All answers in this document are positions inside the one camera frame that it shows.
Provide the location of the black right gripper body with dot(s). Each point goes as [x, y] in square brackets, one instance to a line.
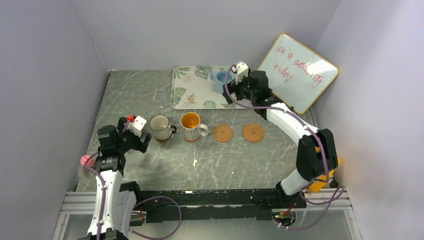
[242, 90]

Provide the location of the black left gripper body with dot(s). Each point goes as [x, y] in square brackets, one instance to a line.
[127, 140]

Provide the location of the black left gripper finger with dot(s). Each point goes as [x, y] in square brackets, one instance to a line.
[122, 123]
[144, 142]

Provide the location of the light blue mug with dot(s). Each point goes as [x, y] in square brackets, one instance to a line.
[218, 79]

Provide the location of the smooth wooden coaster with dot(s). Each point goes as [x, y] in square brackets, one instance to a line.
[162, 140]

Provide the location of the white mug black rim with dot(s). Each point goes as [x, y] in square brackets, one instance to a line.
[161, 126]

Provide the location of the yellow-inside patterned mug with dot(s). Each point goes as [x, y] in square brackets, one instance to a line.
[193, 129]

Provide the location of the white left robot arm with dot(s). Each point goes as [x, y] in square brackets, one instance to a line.
[115, 200]

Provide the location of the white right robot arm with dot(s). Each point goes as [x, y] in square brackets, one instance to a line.
[316, 152]

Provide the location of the pink-capped bottle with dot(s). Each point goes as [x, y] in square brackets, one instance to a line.
[87, 163]

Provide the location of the leaf-patterned white tray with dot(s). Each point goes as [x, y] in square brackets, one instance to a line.
[192, 88]

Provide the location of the yellow-framed whiteboard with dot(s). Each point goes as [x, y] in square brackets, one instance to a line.
[296, 74]

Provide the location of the yellow plastic bin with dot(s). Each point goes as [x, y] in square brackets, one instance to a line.
[316, 186]

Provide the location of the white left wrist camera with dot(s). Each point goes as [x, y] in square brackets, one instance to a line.
[136, 124]

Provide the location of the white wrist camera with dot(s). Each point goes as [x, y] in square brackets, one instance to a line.
[240, 70]
[136, 124]

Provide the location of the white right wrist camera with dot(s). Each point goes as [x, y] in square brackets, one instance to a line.
[240, 70]

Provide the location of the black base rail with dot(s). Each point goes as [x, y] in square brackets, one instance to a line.
[171, 205]

